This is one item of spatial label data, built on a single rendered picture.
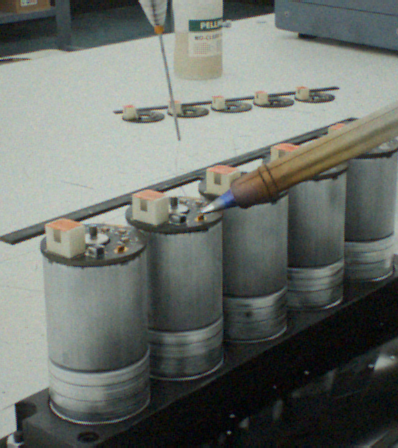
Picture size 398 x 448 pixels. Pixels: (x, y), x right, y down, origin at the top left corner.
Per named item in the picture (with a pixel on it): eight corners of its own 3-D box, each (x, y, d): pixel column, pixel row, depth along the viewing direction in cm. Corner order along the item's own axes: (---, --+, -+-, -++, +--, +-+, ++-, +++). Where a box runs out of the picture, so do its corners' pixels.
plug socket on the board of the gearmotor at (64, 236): (94, 249, 25) (93, 222, 24) (66, 260, 24) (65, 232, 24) (71, 241, 25) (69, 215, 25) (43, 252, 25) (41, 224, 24)
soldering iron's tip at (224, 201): (207, 224, 26) (244, 206, 26) (198, 207, 26) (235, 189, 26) (206, 217, 27) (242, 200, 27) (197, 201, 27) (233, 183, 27)
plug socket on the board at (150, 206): (176, 218, 27) (176, 193, 26) (153, 227, 26) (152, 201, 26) (153, 211, 27) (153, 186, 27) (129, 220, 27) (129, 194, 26)
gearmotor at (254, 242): (303, 349, 31) (307, 180, 29) (250, 380, 29) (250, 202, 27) (237, 325, 32) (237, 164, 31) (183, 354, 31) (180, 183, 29)
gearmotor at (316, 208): (358, 318, 33) (364, 157, 31) (310, 345, 31) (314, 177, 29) (292, 297, 34) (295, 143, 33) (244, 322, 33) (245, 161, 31)
